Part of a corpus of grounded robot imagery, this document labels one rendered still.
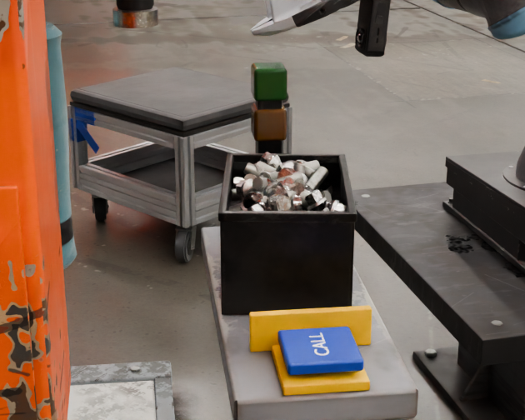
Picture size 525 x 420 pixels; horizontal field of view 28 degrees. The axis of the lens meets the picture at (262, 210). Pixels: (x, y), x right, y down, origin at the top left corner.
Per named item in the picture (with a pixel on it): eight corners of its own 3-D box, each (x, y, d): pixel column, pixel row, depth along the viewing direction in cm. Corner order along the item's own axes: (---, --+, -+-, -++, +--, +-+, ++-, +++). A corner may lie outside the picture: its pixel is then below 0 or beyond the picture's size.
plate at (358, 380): (271, 353, 102) (271, 344, 101) (352, 348, 102) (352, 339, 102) (282, 396, 94) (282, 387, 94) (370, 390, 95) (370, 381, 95)
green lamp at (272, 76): (250, 94, 128) (250, 62, 127) (282, 92, 129) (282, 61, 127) (254, 102, 124) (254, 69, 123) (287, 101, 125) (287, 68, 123)
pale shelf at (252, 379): (201, 247, 134) (200, 226, 133) (331, 242, 136) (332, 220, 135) (234, 431, 94) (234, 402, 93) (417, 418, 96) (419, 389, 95)
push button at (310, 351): (277, 349, 101) (277, 328, 100) (348, 345, 102) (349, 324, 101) (287, 386, 94) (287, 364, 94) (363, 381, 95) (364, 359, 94)
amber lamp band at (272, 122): (250, 133, 130) (250, 102, 128) (282, 132, 130) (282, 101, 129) (254, 142, 126) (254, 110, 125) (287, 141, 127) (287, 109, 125)
